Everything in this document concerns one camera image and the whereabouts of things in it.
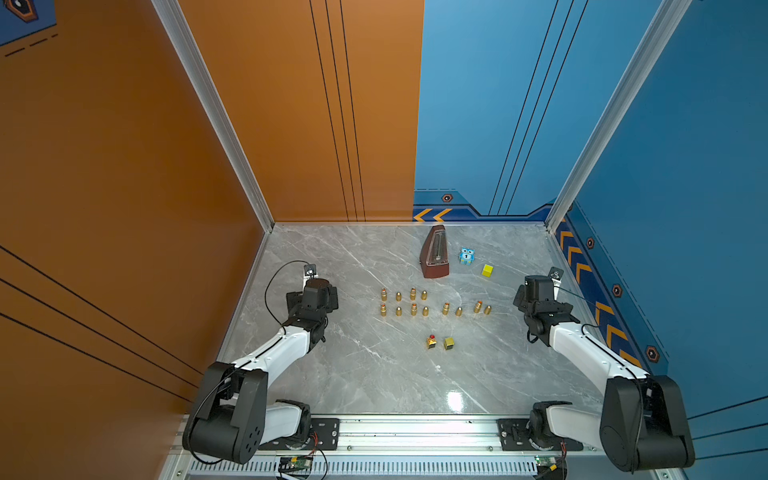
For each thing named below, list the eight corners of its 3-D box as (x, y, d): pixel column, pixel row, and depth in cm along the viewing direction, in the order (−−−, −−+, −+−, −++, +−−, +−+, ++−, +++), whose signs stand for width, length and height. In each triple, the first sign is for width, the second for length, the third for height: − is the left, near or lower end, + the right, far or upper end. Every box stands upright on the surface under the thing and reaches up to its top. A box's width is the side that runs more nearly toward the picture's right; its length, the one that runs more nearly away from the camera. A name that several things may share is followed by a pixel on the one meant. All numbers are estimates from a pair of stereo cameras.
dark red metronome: (421, 277, 106) (425, 241, 91) (420, 262, 111) (424, 225, 96) (446, 277, 106) (454, 241, 91) (444, 262, 111) (452, 225, 96)
